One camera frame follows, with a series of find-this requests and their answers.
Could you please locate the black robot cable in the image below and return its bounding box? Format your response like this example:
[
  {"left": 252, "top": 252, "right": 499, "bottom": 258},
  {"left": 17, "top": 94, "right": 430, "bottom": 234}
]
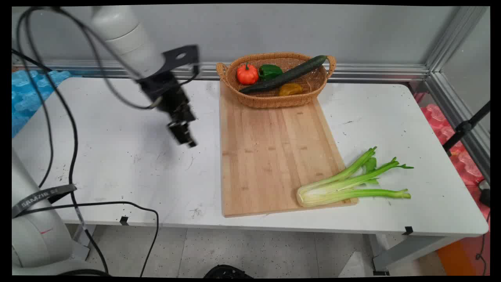
[
  {"left": 12, "top": 49, "right": 160, "bottom": 277},
  {"left": 16, "top": 7, "right": 200, "bottom": 188}
]

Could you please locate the red orange pumpkin-shaped pepper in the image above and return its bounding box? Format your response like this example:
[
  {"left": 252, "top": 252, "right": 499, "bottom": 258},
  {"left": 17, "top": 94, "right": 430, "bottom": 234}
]
[{"left": 236, "top": 63, "right": 259, "bottom": 85}]

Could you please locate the black tripod stand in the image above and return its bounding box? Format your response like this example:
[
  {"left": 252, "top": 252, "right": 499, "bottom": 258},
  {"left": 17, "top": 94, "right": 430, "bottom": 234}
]
[{"left": 442, "top": 101, "right": 490, "bottom": 156}]

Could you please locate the green bell pepper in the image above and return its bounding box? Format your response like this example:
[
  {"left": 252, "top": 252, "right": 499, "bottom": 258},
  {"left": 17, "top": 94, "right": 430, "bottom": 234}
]
[{"left": 258, "top": 64, "right": 283, "bottom": 81}]

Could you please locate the pink bubble foam sheet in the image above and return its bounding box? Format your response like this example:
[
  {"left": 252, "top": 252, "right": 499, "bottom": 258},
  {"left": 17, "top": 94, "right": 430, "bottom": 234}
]
[{"left": 414, "top": 92, "right": 490, "bottom": 222}]

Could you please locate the black round floor object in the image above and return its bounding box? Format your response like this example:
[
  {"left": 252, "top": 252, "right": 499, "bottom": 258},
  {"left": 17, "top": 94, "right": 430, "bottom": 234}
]
[{"left": 203, "top": 264, "right": 254, "bottom": 279}]

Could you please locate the green celery bunch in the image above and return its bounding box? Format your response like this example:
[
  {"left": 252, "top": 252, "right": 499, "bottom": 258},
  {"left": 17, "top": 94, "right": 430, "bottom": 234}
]
[{"left": 296, "top": 146, "right": 414, "bottom": 208}]

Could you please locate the black power adapter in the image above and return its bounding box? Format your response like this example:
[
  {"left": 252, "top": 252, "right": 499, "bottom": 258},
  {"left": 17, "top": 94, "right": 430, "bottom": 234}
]
[{"left": 478, "top": 179, "right": 490, "bottom": 208}]

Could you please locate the wooden cutting board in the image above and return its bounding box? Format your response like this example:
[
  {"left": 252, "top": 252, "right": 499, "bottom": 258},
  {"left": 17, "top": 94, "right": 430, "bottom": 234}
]
[{"left": 219, "top": 80, "right": 359, "bottom": 218}]

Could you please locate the woven wicker basket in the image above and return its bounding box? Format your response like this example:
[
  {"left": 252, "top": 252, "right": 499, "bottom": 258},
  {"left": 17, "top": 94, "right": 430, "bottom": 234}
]
[{"left": 216, "top": 52, "right": 337, "bottom": 109}]

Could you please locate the blue bubble foam sheet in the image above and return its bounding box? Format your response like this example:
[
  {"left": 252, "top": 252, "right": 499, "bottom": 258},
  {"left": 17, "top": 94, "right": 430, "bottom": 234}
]
[{"left": 12, "top": 69, "right": 73, "bottom": 138}]

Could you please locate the black SAMZHE velcro strap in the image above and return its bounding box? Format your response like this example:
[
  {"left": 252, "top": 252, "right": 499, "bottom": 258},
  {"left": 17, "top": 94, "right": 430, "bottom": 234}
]
[{"left": 12, "top": 183, "right": 77, "bottom": 218}]

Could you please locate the yellow bell pepper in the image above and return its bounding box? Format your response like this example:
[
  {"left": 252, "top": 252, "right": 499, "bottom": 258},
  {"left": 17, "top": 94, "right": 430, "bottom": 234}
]
[{"left": 278, "top": 83, "right": 303, "bottom": 97}]

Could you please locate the dark green cucumber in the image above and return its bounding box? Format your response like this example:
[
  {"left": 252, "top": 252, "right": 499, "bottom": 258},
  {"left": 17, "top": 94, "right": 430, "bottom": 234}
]
[{"left": 239, "top": 55, "right": 328, "bottom": 94}]

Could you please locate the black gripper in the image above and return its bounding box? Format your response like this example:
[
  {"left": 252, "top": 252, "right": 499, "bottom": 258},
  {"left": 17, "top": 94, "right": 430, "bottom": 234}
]
[{"left": 136, "top": 70, "right": 198, "bottom": 149}]

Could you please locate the grey metal table leg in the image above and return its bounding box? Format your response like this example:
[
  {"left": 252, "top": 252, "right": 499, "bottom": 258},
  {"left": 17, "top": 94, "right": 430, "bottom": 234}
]
[
  {"left": 369, "top": 234, "right": 466, "bottom": 275},
  {"left": 72, "top": 224, "right": 97, "bottom": 261}
]

